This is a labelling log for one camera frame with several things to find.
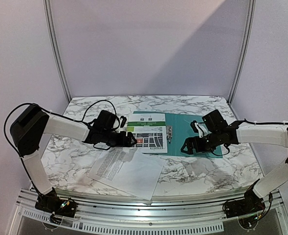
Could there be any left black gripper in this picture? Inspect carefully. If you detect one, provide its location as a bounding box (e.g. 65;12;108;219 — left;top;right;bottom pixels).
101;129;137;148

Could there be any teal file folder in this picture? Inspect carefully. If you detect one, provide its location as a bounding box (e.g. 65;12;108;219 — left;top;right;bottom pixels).
133;111;225;156

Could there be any green map flyer sheet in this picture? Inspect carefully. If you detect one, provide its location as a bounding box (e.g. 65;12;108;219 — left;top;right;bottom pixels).
127;113;168;154

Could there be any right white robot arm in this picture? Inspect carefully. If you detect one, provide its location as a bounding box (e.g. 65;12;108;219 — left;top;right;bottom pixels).
180;110;288;213

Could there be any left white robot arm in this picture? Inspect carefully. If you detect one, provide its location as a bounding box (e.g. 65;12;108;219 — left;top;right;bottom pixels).
9;103;137;212

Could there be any white text paper sheet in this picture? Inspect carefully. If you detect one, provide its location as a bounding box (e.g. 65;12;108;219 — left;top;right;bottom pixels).
88;148;165;200

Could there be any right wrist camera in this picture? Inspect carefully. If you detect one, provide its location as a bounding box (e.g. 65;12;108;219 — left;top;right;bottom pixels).
190;120;208;138

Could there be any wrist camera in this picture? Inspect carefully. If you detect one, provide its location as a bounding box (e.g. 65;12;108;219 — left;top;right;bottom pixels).
118;116;127;132
190;120;208;138

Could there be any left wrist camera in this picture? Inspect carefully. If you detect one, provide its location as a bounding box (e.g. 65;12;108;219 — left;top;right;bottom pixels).
118;116;127;132

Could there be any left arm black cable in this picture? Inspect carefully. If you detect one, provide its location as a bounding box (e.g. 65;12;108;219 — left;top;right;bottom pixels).
3;99;117;196

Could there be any aluminium front rail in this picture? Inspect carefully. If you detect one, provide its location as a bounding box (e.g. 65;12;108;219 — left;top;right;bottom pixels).
9;189;288;235

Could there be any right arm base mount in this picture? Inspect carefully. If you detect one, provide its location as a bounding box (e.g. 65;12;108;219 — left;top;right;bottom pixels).
222;193;273;220

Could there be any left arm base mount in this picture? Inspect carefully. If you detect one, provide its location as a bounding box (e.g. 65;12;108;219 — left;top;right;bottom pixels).
35;188;78;218

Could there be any left aluminium frame post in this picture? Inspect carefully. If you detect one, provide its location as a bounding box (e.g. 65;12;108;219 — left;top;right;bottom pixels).
43;0;72;103

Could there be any aluminium frame post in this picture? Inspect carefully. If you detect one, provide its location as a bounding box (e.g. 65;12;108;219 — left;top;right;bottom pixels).
43;0;72;103
227;0;256;105

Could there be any right aluminium frame post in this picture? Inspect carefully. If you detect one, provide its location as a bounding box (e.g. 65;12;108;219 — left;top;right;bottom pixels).
227;0;256;105

